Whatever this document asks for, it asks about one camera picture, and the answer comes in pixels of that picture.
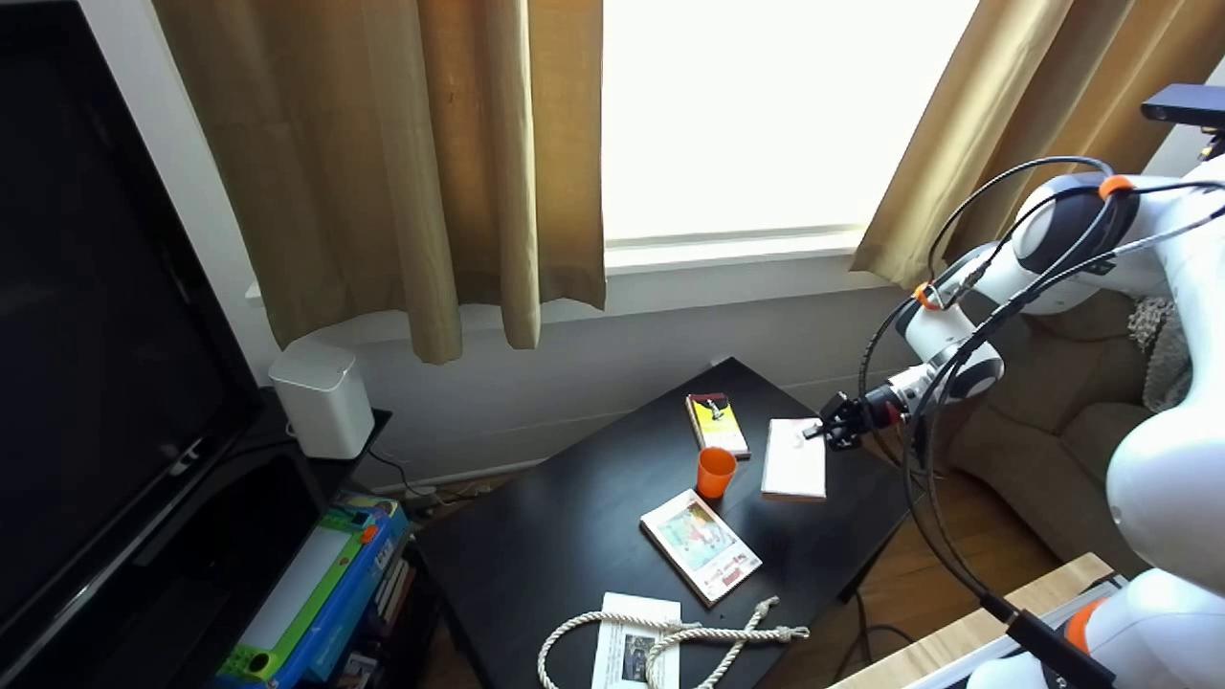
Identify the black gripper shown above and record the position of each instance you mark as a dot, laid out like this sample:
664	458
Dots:
847	418

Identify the white cream book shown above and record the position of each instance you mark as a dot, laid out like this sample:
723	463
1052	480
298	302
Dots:
793	461

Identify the orange plastic cup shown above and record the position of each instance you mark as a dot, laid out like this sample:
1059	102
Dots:
713	472

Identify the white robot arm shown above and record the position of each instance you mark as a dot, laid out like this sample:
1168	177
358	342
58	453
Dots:
1084	230

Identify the yellow red book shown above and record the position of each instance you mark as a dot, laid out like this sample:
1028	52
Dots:
713	422

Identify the brown sofa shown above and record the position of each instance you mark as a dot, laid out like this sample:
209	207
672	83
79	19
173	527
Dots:
1047	431

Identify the white square paper card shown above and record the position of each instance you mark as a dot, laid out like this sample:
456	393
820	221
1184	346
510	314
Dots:
625	644

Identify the tan right curtain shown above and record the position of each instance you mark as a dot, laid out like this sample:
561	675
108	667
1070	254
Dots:
1037	79

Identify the tan curtain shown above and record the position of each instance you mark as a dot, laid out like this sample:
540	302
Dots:
1037	79
405	154

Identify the tan left curtain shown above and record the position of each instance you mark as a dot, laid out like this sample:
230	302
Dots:
405	154

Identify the white speaker box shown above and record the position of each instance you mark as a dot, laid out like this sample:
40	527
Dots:
322	397

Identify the black flat television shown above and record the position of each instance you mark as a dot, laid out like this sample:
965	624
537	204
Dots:
146	500

